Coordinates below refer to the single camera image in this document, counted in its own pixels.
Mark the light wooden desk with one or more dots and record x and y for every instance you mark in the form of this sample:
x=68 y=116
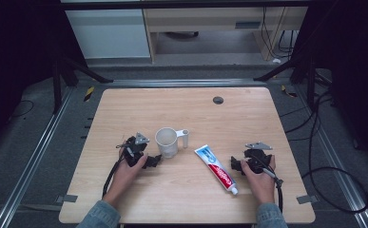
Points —
x=203 y=19

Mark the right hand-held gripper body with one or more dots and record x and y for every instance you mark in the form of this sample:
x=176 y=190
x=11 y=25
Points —
x=257 y=158

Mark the grey tape strip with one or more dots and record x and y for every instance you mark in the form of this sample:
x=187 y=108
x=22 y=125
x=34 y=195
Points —
x=67 y=198
x=306 y=199

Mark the metal floor rail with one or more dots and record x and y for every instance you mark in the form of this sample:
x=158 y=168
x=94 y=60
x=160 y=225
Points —
x=340 y=167
x=29 y=167

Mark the white cabinet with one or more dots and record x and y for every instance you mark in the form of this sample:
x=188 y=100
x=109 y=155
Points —
x=108 y=34

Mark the white blue red toothpaste tube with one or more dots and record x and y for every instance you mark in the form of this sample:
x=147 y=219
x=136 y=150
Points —
x=218 y=169

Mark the person's right hand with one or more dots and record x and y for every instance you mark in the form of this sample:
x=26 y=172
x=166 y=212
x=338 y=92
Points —
x=261 y=186

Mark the person's left hand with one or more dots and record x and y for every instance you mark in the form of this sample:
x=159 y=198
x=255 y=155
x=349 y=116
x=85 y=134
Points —
x=124 y=179

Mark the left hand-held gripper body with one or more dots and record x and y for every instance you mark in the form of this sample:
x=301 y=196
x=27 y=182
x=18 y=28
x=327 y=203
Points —
x=134 y=148

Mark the metal cross rail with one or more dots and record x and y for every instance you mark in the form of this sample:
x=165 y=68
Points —
x=184 y=83

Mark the yellow black tape marker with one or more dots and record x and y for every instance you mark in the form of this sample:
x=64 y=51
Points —
x=89 y=93
x=287 y=91

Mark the black metal stand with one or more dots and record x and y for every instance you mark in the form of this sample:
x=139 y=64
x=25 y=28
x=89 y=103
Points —
x=311 y=82
x=57 y=88

